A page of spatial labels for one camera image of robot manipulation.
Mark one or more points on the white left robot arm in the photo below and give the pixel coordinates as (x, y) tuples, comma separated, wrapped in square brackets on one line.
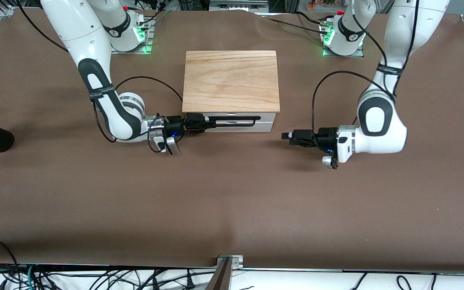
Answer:
[(381, 121)]

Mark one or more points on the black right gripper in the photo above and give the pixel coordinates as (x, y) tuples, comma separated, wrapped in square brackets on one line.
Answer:
[(173, 127)]

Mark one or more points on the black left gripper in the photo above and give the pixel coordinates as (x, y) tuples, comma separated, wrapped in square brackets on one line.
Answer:
[(327, 137)]

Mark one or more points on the grey equipment box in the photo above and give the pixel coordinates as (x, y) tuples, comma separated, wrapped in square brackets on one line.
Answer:
[(238, 5)]

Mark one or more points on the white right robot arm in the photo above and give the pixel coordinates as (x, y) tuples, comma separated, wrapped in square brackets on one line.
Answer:
[(79, 24)]

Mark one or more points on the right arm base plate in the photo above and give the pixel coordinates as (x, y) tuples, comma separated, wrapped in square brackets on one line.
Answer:
[(145, 45)]

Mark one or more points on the wooden drawer cabinet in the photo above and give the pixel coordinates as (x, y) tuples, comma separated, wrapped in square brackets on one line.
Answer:
[(232, 80)]

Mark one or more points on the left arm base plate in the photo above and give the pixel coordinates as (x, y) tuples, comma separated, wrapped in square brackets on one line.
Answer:
[(357, 53)]

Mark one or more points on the brown table cover mat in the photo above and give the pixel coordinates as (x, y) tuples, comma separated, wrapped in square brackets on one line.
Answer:
[(232, 201)]

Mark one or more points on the white drawer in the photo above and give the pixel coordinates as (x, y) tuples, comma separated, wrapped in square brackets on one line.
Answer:
[(266, 123)]

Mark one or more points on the aluminium camera mount post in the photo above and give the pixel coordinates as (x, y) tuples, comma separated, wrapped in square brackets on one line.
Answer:
[(226, 268)]

